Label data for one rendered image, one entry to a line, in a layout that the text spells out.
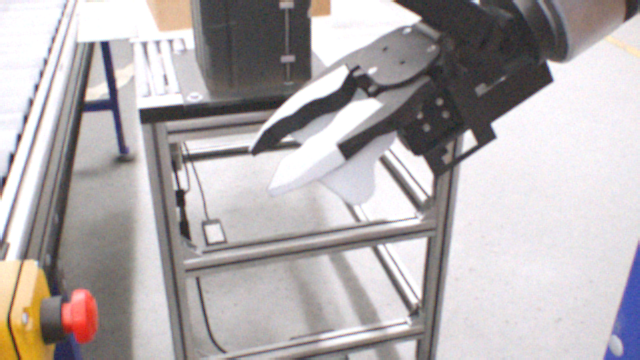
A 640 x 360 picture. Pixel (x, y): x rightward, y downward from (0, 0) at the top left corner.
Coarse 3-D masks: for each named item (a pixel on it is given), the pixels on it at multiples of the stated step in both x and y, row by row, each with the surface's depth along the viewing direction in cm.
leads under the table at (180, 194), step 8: (184, 144) 192; (184, 160) 176; (176, 168) 153; (192, 168) 198; (176, 176) 151; (176, 184) 151; (176, 192) 145; (184, 192) 146; (200, 192) 204; (176, 200) 146; (184, 200) 147; (184, 208) 151; (184, 216) 152; (184, 224) 133; (184, 232) 134; (200, 288) 157; (200, 296) 158; (200, 304) 159; (208, 320) 160; (208, 328) 161; (216, 344) 160; (224, 352) 158
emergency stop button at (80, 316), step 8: (72, 296) 47; (80, 296) 47; (88, 296) 48; (64, 304) 48; (72, 304) 47; (80, 304) 47; (88, 304) 47; (64, 312) 47; (72, 312) 46; (80, 312) 46; (88, 312) 47; (96, 312) 48; (64, 320) 47; (72, 320) 46; (80, 320) 46; (88, 320) 47; (96, 320) 48; (64, 328) 47; (72, 328) 47; (80, 328) 46; (88, 328) 47; (96, 328) 48; (80, 336) 47; (88, 336) 47
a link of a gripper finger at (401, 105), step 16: (416, 80) 41; (384, 96) 42; (400, 96) 41; (416, 96) 41; (384, 112) 41; (400, 112) 40; (416, 112) 41; (368, 128) 40; (384, 128) 41; (400, 128) 41; (336, 144) 41; (352, 144) 41
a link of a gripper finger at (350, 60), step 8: (360, 48) 48; (344, 56) 49; (352, 56) 48; (336, 64) 48; (344, 64) 48; (352, 64) 47; (328, 72) 48; (352, 72) 47; (312, 80) 48; (304, 88) 48
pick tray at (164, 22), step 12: (156, 0) 132; (168, 0) 133; (180, 0) 133; (312, 0) 143; (324, 0) 143; (156, 12) 133; (168, 12) 134; (180, 12) 135; (312, 12) 144; (324, 12) 145; (156, 24) 137; (168, 24) 135; (180, 24) 136
